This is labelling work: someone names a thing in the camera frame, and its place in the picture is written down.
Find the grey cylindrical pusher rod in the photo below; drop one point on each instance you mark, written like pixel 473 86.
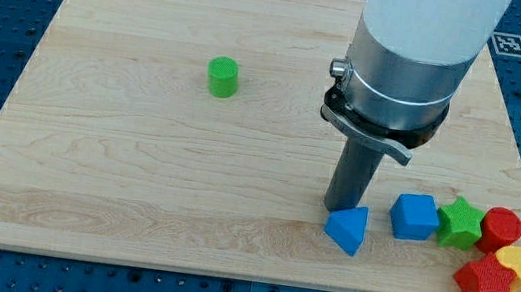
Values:
pixel 353 173

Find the blue triangle block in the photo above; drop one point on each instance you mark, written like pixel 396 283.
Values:
pixel 348 228

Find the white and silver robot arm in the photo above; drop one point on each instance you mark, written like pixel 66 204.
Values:
pixel 405 62

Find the green star block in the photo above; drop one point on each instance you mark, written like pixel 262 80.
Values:
pixel 459 224

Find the red star block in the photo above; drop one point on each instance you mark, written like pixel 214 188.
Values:
pixel 484 275

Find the green cylinder block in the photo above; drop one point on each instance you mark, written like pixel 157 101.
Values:
pixel 222 77

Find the wooden board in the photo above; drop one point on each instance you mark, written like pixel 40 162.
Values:
pixel 113 150

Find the blue cube block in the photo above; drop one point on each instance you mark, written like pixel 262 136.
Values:
pixel 414 217

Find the red cylinder block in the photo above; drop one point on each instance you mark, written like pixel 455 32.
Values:
pixel 500 227

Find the fiducial marker tag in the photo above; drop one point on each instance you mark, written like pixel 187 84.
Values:
pixel 505 44

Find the yellow heart block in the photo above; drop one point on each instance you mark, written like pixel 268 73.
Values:
pixel 510 257

